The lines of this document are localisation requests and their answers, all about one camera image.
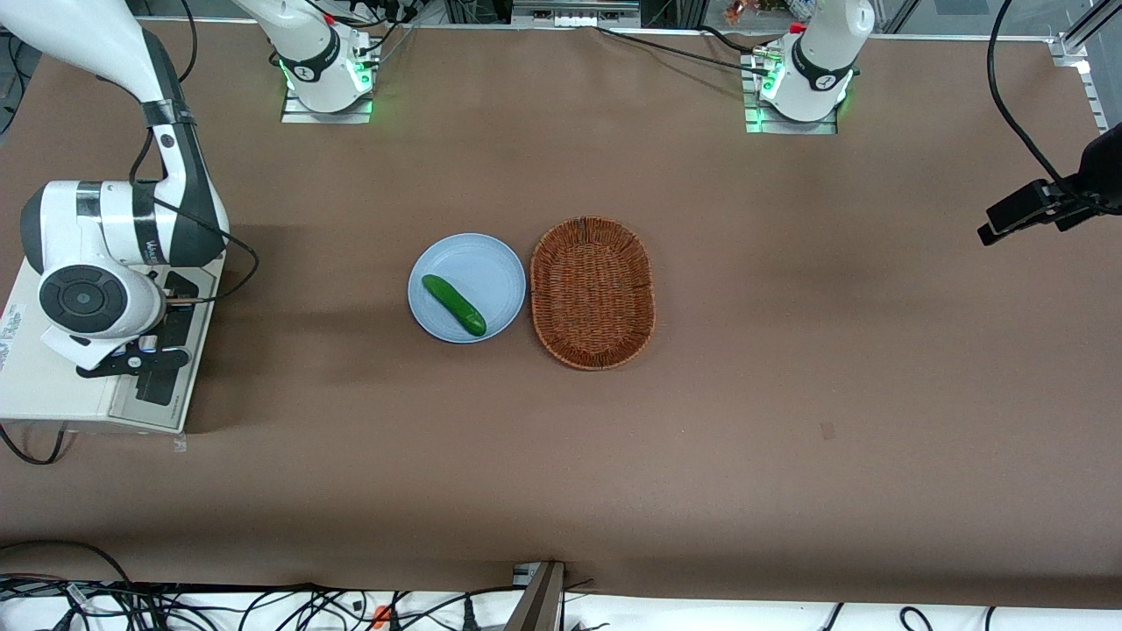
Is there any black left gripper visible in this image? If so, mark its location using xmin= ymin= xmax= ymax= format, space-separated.
xmin=976 ymin=123 xmax=1122 ymax=247

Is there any silver oven door with handle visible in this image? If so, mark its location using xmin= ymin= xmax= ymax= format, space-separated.
xmin=107 ymin=266 xmax=220 ymax=433

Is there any white toaster oven body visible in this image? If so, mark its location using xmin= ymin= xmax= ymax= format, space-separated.
xmin=0 ymin=259 xmax=220 ymax=435

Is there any white printed label sticker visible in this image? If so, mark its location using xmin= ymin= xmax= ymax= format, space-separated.
xmin=0 ymin=302 xmax=27 ymax=373

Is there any green cucumber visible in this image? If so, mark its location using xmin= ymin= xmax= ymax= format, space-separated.
xmin=422 ymin=274 xmax=487 ymax=337

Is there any light blue plate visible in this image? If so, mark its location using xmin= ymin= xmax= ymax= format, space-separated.
xmin=408 ymin=232 xmax=528 ymax=344

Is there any brown wicker basket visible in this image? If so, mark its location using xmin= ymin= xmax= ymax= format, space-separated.
xmin=529 ymin=216 xmax=657 ymax=372

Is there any grey metal box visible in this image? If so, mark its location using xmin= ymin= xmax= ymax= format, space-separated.
xmin=511 ymin=0 xmax=643 ymax=29

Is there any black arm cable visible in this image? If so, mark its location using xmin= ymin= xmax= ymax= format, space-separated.
xmin=130 ymin=0 xmax=261 ymax=304

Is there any thick black hanging cable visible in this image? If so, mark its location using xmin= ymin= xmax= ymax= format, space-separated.
xmin=987 ymin=0 xmax=1122 ymax=216

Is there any aluminium corner rail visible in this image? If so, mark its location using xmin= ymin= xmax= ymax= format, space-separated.
xmin=1047 ymin=31 xmax=1098 ymax=110

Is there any black oven power cable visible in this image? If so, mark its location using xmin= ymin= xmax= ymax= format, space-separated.
xmin=0 ymin=423 xmax=67 ymax=466

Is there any black floor cable loop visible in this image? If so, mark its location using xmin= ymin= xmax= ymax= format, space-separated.
xmin=0 ymin=538 xmax=134 ymax=590

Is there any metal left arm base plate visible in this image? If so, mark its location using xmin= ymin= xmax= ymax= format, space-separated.
xmin=743 ymin=53 xmax=840 ymax=135

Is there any black cable bundle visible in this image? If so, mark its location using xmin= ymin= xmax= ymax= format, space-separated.
xmin=0 ymin=574 xmax=527 ymax=631

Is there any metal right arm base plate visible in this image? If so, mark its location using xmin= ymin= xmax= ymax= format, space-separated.
xmin=280 ymin=66 xmax=376 ymax=124

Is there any short black table cable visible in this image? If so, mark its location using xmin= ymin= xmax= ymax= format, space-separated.
xmin=699 ymin=25 xmax=765 ymax=55

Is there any long black table cable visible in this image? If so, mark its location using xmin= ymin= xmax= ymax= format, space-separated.
xmin=594 ymin=25 xmax=770 ymax=78

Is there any dark camera mount pole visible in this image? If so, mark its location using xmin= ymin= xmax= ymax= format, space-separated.
xmin=504 ymin=561 xmax=567 ymax=631

